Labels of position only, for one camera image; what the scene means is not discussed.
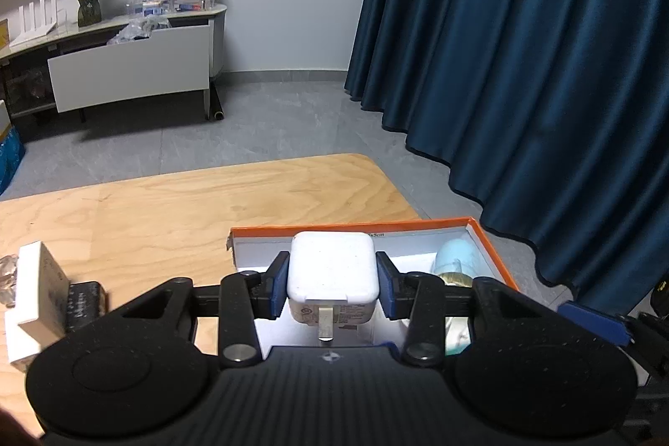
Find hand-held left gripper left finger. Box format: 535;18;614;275
120;251;291;370

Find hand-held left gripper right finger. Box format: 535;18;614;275
375;251;530;370

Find clear plastic bags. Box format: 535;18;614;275
107;18;171;46

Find blue carton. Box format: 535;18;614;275
0;125;27;196

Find clear glass liquid bottle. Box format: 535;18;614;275
0;255;22;308

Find orange cardboard box lid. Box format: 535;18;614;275
226;216;521;359

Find white media cabinet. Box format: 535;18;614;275
0;2;229;123

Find dark small block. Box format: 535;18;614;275
67;281;108;334

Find white router with antennas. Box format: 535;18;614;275
9;0;59;47

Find white square charger with prongs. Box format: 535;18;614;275
286;231;381;341

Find white cabinet drawer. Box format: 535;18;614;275
47;24;211;114

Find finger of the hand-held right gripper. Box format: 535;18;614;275
557;301;654;374

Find black tube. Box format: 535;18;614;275
207;83;227;120

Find toothpick jar with blue lid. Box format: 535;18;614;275
435;240;480;291

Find white cardboard box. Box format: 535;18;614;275
6;242;72;372

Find pile of small packets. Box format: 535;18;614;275
125;0;216;15

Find dark blue curtain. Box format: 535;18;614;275
344;0;669;321

